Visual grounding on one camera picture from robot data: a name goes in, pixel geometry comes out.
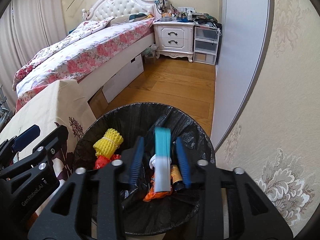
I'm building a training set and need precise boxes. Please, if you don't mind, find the orange wrapper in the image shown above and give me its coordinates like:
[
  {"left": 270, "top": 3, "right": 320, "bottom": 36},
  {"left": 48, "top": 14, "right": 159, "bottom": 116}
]
[{"left": 143, "top": 176, "right": 172, "bottom": 202}]

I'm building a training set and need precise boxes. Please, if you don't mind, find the yellow foam net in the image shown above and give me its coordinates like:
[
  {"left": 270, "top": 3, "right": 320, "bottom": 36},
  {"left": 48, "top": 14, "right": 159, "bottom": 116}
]
[{"left": 93, "top": 128, "right": 124, "bottom": 159}]

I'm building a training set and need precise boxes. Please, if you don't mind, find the yellow film canister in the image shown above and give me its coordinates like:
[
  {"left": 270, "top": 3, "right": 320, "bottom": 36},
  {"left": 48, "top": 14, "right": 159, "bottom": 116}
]
[{"left": 170, "top": 165, "right": 185, "bottom": 192}]

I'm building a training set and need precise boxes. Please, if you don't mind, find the teal white packet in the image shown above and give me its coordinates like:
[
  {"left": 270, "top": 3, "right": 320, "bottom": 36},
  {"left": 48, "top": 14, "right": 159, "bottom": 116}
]
[{"left": 154, "top": 127, "right": 171, "bottom": 192}]

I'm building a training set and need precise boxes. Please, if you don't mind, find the black bin with bag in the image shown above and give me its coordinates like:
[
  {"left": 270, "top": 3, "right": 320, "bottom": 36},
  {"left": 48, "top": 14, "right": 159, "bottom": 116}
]
[{"left": 73, "top": 101, "right": 216, "bottom": 237}]

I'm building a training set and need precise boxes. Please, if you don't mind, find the floral quilt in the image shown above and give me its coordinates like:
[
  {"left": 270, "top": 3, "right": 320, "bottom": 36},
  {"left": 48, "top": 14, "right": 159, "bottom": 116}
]
[{"left": 12, "top": 16, "right": 116, "bottom": 91}]

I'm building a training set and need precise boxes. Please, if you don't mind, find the white under-bed box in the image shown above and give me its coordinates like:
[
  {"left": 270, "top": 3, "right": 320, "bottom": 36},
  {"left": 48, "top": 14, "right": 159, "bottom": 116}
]
[{"left": 103, "top": 55, "right": 144, "bottom": 103}]

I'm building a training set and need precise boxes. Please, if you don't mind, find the white bed with headboard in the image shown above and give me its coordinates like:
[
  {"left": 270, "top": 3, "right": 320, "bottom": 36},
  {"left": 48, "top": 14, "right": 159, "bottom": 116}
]
[{"left": 15, "top": 0, "right": 159, "bottom": 111}]

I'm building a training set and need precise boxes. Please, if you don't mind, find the beige curtain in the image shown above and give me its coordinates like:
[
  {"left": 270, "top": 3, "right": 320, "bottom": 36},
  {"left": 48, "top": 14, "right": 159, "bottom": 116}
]
[{"left": 1, "top": 0, "right": 66, "bottom": 103}]

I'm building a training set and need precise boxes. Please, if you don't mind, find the white nightstand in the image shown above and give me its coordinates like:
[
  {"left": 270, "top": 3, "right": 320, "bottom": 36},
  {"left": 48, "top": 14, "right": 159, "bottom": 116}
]
[{"left": 153, "top": 21, "right": 195, "bottom": 63}]

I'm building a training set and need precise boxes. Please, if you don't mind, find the clear plastic drawer unit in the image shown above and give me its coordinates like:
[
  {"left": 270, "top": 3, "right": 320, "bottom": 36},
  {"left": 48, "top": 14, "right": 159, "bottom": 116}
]
[{"left": 193, "top": 24, "right": 222, "bottom": 66}]

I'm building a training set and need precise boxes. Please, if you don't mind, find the nightstand clutter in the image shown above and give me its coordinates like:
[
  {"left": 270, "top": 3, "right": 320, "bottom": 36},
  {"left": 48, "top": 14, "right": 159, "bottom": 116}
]
[{"left": 153, "top": 0, "right": 221, "bottom": 24}]

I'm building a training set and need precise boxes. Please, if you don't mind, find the white sliding wardrobe door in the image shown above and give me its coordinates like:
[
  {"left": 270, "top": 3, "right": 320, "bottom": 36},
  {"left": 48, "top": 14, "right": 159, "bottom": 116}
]
[{"left": 210, "top": 0, "right": 274, "bottom": 150}]

